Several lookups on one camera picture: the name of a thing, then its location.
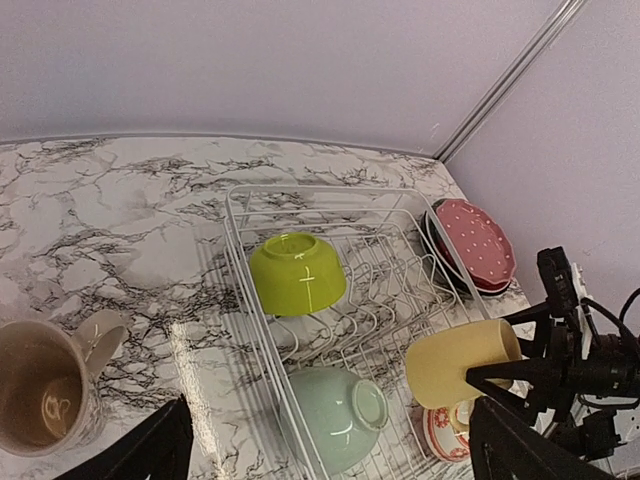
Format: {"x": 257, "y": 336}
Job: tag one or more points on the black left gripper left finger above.
{"x": 158, "y": 448}

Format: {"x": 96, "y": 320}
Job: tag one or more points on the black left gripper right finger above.
{"x": 503, "y": 447}

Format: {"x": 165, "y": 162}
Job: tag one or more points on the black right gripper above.
{"x": 584, "y": 377}

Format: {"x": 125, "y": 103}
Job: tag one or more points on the orange rimmed white bowl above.
{"x": 446, "y": 431}

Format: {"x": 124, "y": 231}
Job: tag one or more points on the yellow mug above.
{"x": 436, "y": 365}

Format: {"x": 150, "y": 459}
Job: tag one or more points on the pink polka dot plate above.
{"x": 483, "y": 247}

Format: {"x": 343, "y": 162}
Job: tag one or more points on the patterned cream mug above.
{"x": 49, "y": 396}

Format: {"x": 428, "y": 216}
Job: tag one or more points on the red plate with teal flower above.
{"x": 485, "y": 292}

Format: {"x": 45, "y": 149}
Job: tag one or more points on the light blue bowl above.
{"x": 342, "y": 418}

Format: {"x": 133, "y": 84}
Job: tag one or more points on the lime green bowl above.
{"x": 296, "y": 274}

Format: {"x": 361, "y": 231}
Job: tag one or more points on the black striped cream plate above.
{"x": 446, "y": 265}

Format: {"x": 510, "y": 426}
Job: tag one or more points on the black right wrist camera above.
{"x": 557, "y": 278}

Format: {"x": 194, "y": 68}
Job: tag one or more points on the white wire dish rack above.
{"x": 395, "y": 295}

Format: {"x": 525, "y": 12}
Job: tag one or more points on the aluminium right corner post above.
{"x": 548, "y": 33}

